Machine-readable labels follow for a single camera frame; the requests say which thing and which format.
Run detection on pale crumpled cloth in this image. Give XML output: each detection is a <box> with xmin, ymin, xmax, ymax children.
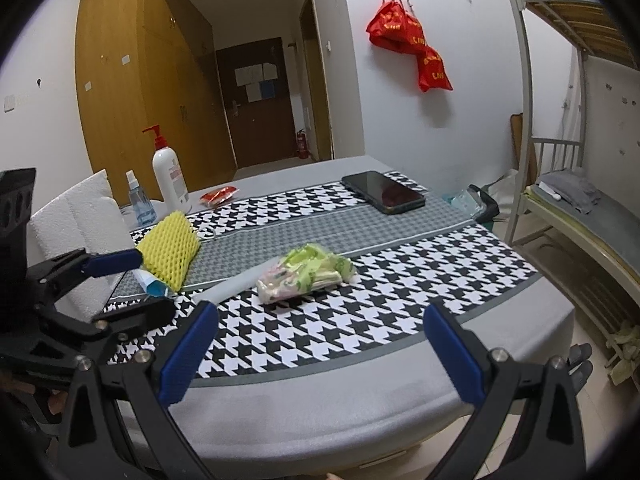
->
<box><xmin>605</xmin><ymin>325</ymin><xmax>640</xmax><ymax>386</ymax></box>

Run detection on wooden boards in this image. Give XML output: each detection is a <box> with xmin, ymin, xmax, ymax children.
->
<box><xmin>510</xmin><ymin>114</ymin><xmax>538</xmax><ymax>186</ymax></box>

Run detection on white foam box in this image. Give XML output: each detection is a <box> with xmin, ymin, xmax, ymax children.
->
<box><xmin>27</xmin><ymin>170</ymin><xmax>146</xmax><ymax>323</ymax></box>

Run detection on bed mattress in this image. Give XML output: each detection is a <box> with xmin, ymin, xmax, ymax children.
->
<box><xmin>525</xmin><ymin>185</ymin><xmax>640</xmax><ymax>271</ymax></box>

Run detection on red plastic bag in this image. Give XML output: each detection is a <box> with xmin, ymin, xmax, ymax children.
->
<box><xmin>417</xmin><ymin>45</ymin><xmax>453</xmax><ymax>93</ymax></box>
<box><xmin>366</xmin><ymin>0</ymin><xmax>426</xmax><ymax>53</ymax></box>

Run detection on red snack packet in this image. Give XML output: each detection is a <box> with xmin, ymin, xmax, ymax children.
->
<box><xmin>200</xmin><ymin>186</ymin><xmax>240</xmax><ymax>207</ymax></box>

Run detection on small clear spray bottle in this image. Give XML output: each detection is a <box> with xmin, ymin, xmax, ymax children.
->
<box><xmin>125</xmin><ymin>170</ymin><xmax>157</xmax><ymax>227</ymax></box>

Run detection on black smartphone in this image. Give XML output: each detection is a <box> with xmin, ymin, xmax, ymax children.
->
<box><xmin>341</xmin><ymin>171</ymin><xmax>427</xmax><ymax>216</ymax></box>

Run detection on brown side door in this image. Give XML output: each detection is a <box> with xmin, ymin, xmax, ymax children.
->
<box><xmin>299</xmin><ymin>0</ymin><xmax>333</xmax><ymax>161</ymax></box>

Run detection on green tissue packet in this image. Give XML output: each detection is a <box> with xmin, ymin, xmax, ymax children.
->
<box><xmin>256</xmin><ymin>242</ymin><xmax>357</xmax><ymax>305</ymax></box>

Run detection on dark brown entrance door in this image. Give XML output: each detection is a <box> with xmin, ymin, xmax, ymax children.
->
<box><xmin>216</xmin><ymin>36</ymin><xmax>303</xmax><ymax>168</ymax></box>

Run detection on yellow foam net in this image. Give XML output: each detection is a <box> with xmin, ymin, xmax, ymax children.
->
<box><xmin>136</xmin><ymin>211</ymin><xmax>202</xmax><ymax>292</ymax></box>

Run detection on houndstooth table runner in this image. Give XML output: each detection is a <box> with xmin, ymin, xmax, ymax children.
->
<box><xmin>102</xmin><ymin>170</ymin><xmax>543</xmax><ymax>388</ymax></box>

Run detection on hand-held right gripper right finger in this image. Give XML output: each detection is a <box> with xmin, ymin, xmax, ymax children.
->
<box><xmin>422</xmin><ymin>302</ymin><xmax>588</xmax><ymax>480</ymax></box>

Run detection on white pump lotion bottle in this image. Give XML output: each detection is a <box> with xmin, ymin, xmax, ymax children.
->
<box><xmin>141</xmin><ymin>125</ymin><xmax>191</xmax><ymax>211</ymax></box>

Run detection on wooden wardrobe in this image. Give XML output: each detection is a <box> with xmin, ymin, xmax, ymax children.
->
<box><xmin>75</xmin><ymin>0</ymin><xmax>236</xmax><ymax>188</ymax></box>

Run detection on large white door notice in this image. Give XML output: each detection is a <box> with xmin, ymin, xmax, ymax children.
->
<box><xmin>235</xmin><ymin>65</ymin><xmax>264</xmax><ymax>87</ymax></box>

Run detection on metal bunk bed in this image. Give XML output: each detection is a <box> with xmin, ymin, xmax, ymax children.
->
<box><xmin>500</xmin><ymin>0</ymin><xmax>640</xmax><ymax>391</ymax></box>

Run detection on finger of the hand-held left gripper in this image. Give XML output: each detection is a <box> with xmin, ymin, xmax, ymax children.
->
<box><xmin>37</xmin><ymin>297</ymin><xmax>176</xmax><ymax>358</ymax></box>
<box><xmin>25</xmin><ymin>247</ymin><xmax>146</xmax><ymax>312</ymax></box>

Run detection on grey folded cloth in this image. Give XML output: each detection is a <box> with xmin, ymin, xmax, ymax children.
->
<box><xmin>537</xmin><ymin>170</ymin><xmax>601</xmax><ymax>213</ymax></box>

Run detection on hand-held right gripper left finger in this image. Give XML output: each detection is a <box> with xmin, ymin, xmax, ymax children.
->
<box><xmin>57</xmin><ymin>300</ymin><xmax>221</xmax><ymax>480</ymax></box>

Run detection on black trash bin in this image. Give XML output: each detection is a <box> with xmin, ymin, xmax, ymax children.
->
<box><xmin>447</xmin><ymin>184</ymin><xmax>501</xmax><ymax>226</ymax></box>

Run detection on grey slippers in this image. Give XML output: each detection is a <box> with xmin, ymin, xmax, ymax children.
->
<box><xmin>567</xmin><ymin>342</ymin><xmax>593</xmax><ymax>396</ymax></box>

